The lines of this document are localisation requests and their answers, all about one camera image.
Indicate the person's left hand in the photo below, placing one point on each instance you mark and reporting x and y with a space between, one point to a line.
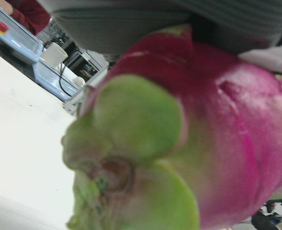
3 4

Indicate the teach pendant with clear screen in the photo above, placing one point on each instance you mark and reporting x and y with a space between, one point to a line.
16 40
47 79

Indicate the person's forearm red sleeve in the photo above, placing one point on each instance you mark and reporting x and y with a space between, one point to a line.
30 14

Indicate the aluminium profile post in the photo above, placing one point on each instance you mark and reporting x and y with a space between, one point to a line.
72 105

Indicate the white mug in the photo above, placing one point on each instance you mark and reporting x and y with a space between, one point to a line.
53 54

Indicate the pink green dragon fruit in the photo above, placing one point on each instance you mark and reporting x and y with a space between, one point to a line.
215 119

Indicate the white computer mouse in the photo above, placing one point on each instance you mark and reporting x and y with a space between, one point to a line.
79 81

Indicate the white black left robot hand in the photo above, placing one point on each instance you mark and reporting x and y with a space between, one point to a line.
155 14

